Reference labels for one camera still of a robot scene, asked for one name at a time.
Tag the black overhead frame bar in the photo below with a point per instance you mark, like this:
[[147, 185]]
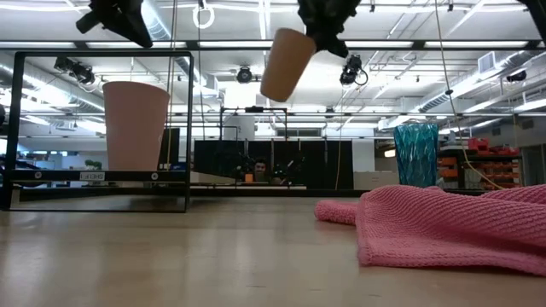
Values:
[[192, 44]]

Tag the small green plant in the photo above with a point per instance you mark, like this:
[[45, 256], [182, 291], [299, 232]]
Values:
[[93, 164]]

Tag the pink knitted cloth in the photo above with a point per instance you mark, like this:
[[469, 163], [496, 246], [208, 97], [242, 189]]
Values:
[[448, 230]]

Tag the black partition panel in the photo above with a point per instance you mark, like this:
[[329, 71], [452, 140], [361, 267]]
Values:
[[213, 158]]

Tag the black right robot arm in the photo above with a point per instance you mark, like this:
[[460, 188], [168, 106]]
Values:
[[539, 13]]

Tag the person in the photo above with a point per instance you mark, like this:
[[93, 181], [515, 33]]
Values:
[[260, 167]]

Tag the pink plastic cup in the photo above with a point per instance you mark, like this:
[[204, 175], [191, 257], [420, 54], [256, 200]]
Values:
[[136, 128]]

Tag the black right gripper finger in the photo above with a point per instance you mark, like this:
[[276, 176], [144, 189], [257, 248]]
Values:
[[335, 46]]

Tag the orange plastic cup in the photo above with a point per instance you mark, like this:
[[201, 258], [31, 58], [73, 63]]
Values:
[[286, 64]]

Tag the black round ceiling camera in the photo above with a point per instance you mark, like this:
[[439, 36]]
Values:
[[244, 75]]

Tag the rack with red bins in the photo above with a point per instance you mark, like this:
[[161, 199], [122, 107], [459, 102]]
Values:
[[490, 170]]

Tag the teal ribbed plastic cup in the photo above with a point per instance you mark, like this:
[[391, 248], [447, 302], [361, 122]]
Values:
[[416, 155]]

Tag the black computer monitor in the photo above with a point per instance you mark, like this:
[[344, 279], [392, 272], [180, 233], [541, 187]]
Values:
[[172, 147]]

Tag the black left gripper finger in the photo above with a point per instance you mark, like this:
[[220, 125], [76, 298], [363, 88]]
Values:
[[143, 27], [129, 30]]

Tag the black metal frame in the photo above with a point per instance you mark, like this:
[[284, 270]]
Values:
[[64, 175]]

